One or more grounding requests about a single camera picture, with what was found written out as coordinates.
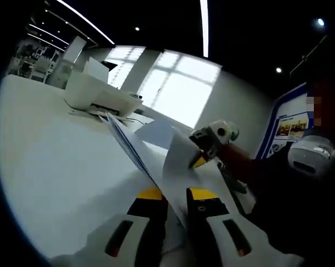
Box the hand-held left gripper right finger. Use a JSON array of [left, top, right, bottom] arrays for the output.
[[186, 186, 304, 267]]

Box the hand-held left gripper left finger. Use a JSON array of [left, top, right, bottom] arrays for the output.
[[50, 187, 169, 267]]

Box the single white paper sheet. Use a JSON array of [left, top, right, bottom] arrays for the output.
[[161, 130, 204, 187]]

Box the stack of printing papers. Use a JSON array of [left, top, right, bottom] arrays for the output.
[[99, 111, 226, 228]]

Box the person's dark clothing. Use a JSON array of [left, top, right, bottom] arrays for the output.
[[247, 144, 335, 254]]

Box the wide bright window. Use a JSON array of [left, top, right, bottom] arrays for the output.
[[138, 51, 222, 127]]

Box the white grey chest device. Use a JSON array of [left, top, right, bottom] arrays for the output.
[[288, 133, 335, 179]]

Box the white table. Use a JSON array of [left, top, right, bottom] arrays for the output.
[[0, 73, 257, 259]]

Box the long ceiling light strip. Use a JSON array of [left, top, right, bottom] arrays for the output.
[[56, 0, 116, 45], [199, 0, 209, 58]]

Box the narrow bright window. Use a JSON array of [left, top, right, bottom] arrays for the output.
[[104, 46, 146, 90]]

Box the person's head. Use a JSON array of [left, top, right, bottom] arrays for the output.
[[313, 55, 335, 128]]

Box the white printer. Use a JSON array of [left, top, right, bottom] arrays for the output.
[[64, 57, 143, 119]]

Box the white office equipment cluster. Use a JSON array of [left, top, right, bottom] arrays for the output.
[[8, 41, 64, 84]]

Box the blue framed wall poster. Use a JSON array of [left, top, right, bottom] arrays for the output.
[[256, 82, 315, 159]]

